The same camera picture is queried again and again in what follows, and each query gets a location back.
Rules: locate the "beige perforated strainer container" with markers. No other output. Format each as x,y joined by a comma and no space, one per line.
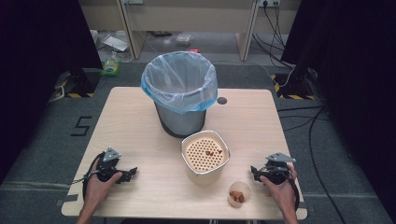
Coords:
199,174

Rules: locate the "white wall power socket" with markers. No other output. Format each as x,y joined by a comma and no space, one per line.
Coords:
269,2

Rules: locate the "small translucent plastic cup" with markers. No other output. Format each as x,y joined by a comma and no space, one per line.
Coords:
246,188

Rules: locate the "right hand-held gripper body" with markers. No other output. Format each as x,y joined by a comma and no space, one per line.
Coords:
275,171

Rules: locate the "black stand base striped tape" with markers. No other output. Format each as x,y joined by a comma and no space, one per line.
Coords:
295,85
79,82

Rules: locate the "clear plastic box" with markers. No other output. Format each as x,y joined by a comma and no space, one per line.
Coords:
183,38

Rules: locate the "blue plastic bin liner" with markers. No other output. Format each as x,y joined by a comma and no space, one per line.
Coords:
162,90

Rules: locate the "person's left hand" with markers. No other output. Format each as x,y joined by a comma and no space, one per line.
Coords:
96,189

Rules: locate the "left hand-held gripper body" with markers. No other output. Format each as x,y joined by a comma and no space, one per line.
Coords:
111,154

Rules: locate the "green packet on floor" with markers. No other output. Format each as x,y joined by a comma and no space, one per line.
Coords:
110,67

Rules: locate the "light wooden desk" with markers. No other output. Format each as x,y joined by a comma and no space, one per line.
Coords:
186,15

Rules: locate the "small red object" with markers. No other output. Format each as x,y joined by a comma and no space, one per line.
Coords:
193,50

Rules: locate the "dark round table grommet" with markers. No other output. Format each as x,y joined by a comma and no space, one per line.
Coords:
222,100

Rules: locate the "person's right hand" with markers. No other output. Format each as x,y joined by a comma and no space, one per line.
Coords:
285,194

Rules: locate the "grey trash bin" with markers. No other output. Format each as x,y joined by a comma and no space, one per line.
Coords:
182,121

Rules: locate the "brown nuts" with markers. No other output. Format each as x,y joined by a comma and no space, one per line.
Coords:
237,196

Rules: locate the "white flat sheet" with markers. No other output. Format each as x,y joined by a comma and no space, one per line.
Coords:
115,43

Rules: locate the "black curtain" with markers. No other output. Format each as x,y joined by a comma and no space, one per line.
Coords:
37,62
358,77

